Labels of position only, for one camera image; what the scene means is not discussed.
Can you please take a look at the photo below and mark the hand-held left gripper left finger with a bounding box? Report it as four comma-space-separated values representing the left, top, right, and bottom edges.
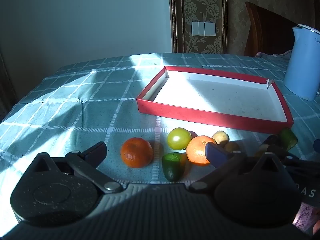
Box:
21, 141, 123, 194

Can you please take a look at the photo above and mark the cylindrical cucumber piece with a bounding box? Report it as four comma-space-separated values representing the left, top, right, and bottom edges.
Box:
279, 129, 298, 148

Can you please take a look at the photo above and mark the mandarin orange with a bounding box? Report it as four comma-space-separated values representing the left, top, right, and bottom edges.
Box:
120, 137, 153, 169
186, 135, 217, 166

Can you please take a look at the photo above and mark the red cardboard box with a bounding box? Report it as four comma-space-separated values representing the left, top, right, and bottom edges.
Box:
136, 66, 294, 135

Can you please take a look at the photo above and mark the dark brown round fruit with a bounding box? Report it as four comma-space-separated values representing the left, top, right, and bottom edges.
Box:
224, 141, 240, 153

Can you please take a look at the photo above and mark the tapered cucumber end piece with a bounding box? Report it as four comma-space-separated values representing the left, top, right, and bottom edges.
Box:
161, 152, 187, 182

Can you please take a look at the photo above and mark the gold patterned framed wall panel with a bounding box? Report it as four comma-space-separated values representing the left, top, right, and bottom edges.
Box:
168, 0, 228, 54

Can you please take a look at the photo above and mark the person's right forearm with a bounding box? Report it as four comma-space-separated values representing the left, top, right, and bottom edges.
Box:
292, 201, 319, 233

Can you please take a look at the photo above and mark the white wall light switch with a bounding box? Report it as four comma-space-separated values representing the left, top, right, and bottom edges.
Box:
191, 21, 216, 36

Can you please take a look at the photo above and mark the light brown round fruit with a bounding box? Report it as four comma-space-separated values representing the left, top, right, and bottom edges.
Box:
212, 131, 230, 145

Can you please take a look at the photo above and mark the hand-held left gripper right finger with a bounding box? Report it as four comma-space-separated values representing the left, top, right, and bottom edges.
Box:
189, 141, 290, 193

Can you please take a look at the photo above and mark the yellow-green tomato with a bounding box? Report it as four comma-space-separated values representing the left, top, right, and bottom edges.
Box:
167, 127, 192, 150

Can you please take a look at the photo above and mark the light blue electric kettle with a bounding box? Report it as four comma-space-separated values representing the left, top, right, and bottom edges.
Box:
284, 24, 320, 101

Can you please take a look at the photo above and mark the wooden chair back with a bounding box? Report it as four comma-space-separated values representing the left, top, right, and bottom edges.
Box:
244, 1, 299, 58

